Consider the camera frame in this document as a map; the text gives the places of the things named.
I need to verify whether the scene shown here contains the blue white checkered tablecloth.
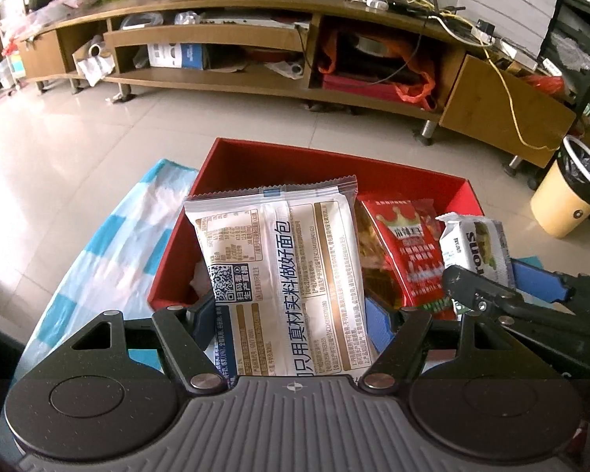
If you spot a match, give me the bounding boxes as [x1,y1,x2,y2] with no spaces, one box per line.
[27,159,200,369]

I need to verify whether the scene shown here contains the orange plastic bag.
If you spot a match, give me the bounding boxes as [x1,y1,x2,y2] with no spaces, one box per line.
[317,29,438,111]

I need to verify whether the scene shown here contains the large white bread packet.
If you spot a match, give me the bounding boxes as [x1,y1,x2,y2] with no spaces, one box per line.
[183,174,369,387]

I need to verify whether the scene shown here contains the yellow trash bin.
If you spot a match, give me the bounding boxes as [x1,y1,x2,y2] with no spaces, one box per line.
[530,135,590,237]

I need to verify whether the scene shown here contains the small white wafer packet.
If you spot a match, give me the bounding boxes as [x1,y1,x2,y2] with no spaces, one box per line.
[435,212,517,291]

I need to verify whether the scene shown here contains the red crown print snack packet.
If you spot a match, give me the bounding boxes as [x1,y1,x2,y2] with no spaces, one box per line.
[356,198,458,323]

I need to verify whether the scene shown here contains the black shelf rack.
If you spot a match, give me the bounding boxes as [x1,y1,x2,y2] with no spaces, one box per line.
[538,0,590,143]

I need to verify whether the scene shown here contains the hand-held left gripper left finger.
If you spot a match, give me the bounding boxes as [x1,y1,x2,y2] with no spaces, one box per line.
[69,291,229,396]

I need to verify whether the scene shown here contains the colourful drawer cart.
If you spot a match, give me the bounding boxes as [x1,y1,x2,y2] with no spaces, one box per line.
[0,52,28,94]

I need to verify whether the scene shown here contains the wooden television stand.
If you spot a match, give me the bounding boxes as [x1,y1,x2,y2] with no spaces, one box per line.
[17,0,577,168]

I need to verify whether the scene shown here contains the yellow cable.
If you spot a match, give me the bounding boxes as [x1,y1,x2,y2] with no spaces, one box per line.
[388,0,561,151]

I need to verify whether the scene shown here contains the clear yellow waffle packet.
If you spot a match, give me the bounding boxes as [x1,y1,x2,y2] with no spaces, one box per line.
[356,201,404,306]

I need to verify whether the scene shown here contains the white slatted panel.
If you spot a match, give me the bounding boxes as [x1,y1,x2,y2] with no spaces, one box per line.
[457,0,568,60]

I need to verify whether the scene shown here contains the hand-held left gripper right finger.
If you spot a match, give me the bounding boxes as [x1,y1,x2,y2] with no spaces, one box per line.
[361,299,522,396]

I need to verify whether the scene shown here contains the blue white box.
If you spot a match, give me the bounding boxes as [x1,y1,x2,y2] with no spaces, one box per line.
[147,43,210,70]

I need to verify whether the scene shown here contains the red plastic bag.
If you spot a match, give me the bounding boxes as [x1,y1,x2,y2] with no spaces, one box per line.
[524,74,564,94]

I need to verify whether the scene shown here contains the red cardboard box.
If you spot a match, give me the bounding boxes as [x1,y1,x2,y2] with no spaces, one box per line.
[147,138,485,315]

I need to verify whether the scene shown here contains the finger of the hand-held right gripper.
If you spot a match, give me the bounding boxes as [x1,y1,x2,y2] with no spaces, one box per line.
[511,257,590,316]
[441,264,590,379]

